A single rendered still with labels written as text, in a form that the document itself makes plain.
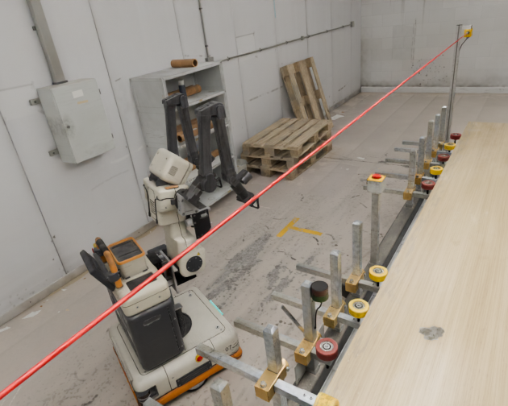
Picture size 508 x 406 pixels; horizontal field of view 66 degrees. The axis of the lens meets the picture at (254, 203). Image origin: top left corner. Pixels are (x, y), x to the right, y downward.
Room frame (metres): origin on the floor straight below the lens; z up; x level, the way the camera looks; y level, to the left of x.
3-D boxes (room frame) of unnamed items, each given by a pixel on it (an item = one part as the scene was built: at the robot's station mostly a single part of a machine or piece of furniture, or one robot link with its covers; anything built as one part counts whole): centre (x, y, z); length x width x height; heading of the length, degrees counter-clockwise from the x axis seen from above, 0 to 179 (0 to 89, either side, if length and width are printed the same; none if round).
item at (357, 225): (1.50, -0.45, 0.88); 0.04 x 0.04 x 0.48; 53
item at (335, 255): (1.30, -0.30, 0.87); 0.04 x 0.04 x 0.48; 53
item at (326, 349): (1.01, -0.19, 0.85); 0.08 x 0.08 x 0.11
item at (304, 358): (1.08, -0.14, 0.85); 0.14 x 0.06 x 0.05; 143
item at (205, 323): (1.89, 0.63, 0.16); 0.67 x 0.64 x 0.25; 120
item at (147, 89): (4.14, 0.58, 0.78); 0.90 x 0.45 x 1.55; 143
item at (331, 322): (1.28, -0.28, 0.81); 0.14 x 0.06 x 0.05; 143
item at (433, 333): (1.01, -0.58, 0.91); 0.09 x 0.07 x 0.02; 88
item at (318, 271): (1.52, -0.35, 0.80); 0.43 x 0.03 x 0.04; 53
